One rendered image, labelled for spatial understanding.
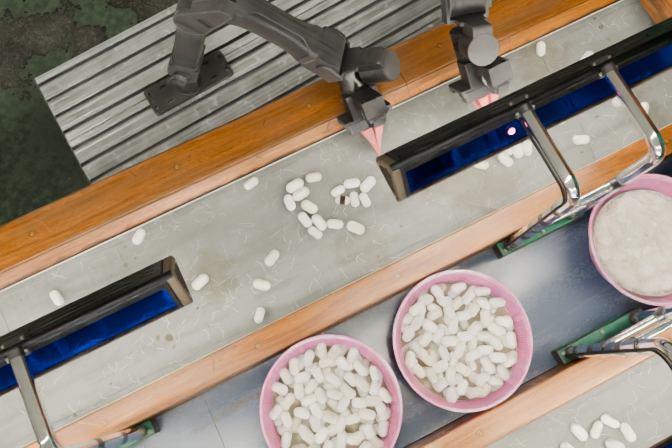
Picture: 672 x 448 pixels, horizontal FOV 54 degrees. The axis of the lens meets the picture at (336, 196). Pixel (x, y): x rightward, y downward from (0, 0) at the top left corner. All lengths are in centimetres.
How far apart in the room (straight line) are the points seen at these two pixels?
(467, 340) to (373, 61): 57
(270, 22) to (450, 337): 68
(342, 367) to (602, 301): 56
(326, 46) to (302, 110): 22
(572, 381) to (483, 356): 17
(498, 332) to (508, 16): 68
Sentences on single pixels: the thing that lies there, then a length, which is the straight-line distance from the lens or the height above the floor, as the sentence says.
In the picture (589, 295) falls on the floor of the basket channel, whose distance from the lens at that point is 147.
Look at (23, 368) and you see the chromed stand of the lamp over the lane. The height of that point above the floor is 112.
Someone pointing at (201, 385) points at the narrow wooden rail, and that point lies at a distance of 130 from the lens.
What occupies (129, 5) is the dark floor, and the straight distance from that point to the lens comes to 250.
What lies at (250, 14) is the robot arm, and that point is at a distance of 114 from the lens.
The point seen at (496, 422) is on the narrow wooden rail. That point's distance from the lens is 131.
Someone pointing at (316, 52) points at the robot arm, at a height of 98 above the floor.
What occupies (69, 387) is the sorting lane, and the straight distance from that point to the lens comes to 140.
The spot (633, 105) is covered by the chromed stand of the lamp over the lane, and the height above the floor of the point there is 112.
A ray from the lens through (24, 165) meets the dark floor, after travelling 238.
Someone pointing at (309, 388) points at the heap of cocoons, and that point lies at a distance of 130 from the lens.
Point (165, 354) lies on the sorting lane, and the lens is 135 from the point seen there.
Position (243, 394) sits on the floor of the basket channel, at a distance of 138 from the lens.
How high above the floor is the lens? 204
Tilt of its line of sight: 75 degrees down
